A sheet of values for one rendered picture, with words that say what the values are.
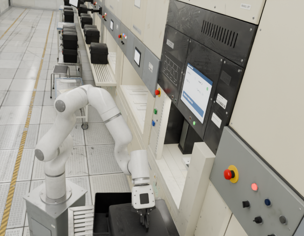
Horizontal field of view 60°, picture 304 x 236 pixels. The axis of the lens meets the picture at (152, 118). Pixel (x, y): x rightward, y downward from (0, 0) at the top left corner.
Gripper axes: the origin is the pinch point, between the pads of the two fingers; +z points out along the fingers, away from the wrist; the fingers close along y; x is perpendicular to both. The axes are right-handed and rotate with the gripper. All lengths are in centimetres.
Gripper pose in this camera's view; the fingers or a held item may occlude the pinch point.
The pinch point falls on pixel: (144, 219)
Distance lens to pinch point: 129.1
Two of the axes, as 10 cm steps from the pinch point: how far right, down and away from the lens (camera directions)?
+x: -2.9, 2.8, 9.2
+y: 9.5, -0.2, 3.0
